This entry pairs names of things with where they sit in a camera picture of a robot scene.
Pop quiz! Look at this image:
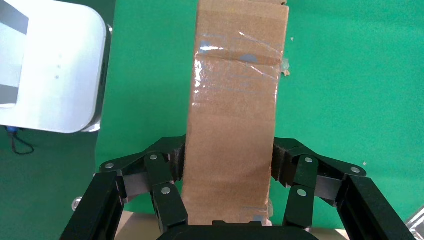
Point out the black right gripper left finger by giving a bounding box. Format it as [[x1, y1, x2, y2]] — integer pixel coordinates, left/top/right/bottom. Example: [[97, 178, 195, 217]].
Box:
[[59, 135, 189, 240]]

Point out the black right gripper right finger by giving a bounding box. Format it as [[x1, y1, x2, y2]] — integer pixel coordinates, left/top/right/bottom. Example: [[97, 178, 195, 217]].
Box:
[[271, 137, 417, 240]]

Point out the small taped cardboard box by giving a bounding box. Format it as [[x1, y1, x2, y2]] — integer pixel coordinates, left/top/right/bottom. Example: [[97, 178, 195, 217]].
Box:
[[181, 0, 292, 228]]

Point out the white metal stand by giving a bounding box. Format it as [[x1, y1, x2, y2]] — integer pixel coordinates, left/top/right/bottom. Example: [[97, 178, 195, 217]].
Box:
[[0, 0, 109, 134]]

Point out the black cable with blue plug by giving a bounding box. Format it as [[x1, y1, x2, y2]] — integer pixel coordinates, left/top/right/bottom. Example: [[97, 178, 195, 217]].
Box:
[[4, 126, 35, 156]]

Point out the large green tablecloth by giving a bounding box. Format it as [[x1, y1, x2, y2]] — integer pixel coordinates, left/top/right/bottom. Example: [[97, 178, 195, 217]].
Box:
[[95, 0, 424, 230]]

